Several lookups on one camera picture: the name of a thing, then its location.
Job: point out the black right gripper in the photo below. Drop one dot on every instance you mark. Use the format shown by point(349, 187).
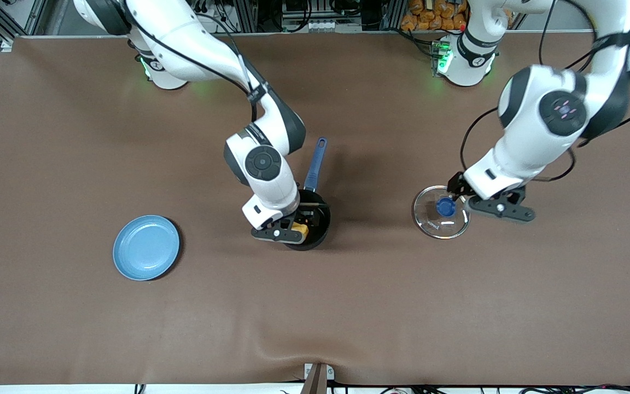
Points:
point(291, 221)

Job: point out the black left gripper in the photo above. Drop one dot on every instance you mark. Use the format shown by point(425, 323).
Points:
point(455, 186)

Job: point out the yellow potato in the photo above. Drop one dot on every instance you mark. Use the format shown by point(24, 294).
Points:
point(301, 232)

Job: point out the glass lid blue knob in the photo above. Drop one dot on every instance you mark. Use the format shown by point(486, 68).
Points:
point(441, 224)

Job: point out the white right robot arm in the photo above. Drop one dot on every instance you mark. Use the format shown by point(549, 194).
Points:
point(266, 180)

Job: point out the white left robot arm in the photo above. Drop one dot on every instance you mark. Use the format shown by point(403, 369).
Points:
point(534, 137)

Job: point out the brown table cloth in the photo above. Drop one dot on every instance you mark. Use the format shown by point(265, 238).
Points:
point(348, 306)

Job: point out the blue plate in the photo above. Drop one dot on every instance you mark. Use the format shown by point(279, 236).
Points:
point(145, 247)

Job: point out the bag of orange items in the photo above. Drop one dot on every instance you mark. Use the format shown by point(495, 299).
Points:
point(424, 16)

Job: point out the white power strip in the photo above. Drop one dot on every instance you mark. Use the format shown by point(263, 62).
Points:
point(326, 24)

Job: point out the metal bracket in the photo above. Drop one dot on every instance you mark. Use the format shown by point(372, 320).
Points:
point(318, 377)

